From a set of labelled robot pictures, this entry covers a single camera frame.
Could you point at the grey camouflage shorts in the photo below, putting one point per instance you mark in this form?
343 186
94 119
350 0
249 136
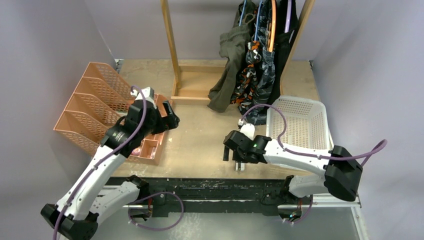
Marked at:
262 89

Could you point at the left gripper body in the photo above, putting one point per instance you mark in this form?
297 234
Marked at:
159 124

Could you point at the white plastic basket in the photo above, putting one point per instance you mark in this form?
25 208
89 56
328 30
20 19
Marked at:
304 120

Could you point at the orange camouflage shorts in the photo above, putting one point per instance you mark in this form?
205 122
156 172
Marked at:
246 78

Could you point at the white stapler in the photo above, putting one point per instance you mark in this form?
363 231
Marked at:
239 166

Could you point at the orange hanger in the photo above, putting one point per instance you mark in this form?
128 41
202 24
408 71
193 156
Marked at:
272 26

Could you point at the olive green shorts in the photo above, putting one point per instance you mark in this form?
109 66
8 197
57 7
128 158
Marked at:
233 46

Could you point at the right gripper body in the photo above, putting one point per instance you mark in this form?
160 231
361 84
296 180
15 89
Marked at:
239 157

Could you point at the blue wire hanger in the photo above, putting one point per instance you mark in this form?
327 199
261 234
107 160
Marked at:
242 12

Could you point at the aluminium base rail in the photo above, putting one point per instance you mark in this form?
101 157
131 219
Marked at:
231 195

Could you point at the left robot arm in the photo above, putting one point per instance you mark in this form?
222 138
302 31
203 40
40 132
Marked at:
79 213

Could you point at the purple hanger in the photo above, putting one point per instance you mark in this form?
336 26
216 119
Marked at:
288 16

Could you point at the peach plastic file organizer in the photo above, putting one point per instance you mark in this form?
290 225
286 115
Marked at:
100 98

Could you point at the wooden clothes rack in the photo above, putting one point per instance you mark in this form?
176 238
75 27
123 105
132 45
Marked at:
192 82

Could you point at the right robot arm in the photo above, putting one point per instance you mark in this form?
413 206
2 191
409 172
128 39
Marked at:
332 172

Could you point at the black garment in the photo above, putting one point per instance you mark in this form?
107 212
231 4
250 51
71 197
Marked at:
282 46

